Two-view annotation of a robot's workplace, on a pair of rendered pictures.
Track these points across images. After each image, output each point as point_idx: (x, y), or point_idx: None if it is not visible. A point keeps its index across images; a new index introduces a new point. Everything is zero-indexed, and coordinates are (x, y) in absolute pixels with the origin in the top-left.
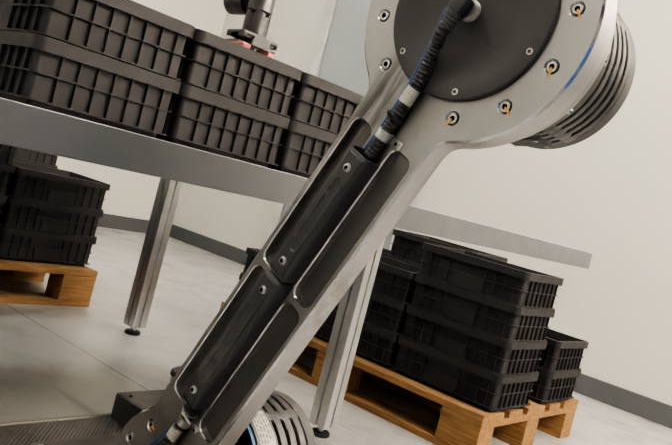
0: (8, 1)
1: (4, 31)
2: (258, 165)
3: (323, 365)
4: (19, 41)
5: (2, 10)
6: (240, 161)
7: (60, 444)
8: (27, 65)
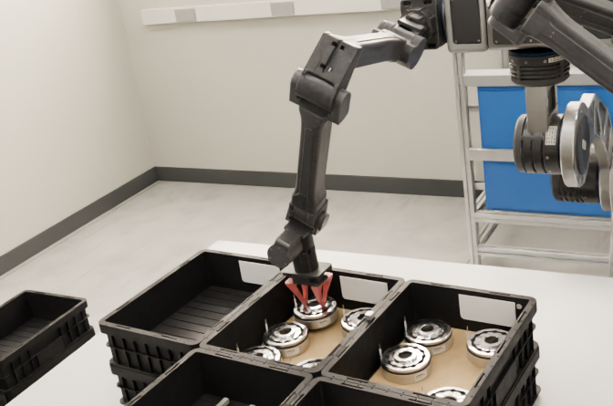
0: (505, 365)
1: (521, 379)
2: (580, 275)
3: None
4: (532, 366)
5: (510, 374)
6: (593, 275)
7: None
8: (532, 373)
